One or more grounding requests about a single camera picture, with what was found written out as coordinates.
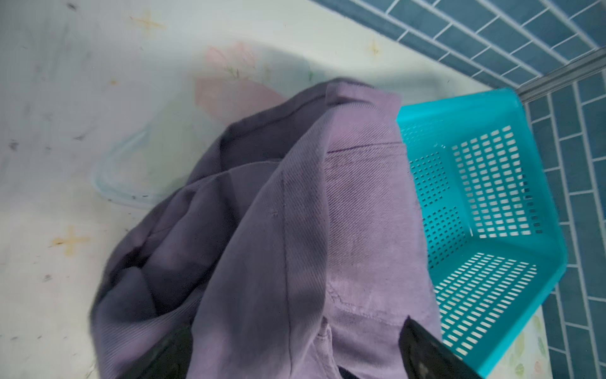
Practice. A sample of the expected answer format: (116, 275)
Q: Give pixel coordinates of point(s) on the purple trousers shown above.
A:
(296, 249)

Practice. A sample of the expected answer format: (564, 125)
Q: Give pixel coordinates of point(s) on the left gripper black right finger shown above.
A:
(425, 357)

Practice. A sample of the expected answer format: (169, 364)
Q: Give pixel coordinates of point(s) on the right corner aluminium post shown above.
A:
(579, 69)

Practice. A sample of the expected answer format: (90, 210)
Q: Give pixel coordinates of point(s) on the teal plastic basket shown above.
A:
(495, 245)

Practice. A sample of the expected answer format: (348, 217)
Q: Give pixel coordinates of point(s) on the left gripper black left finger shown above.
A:
(169, 359)

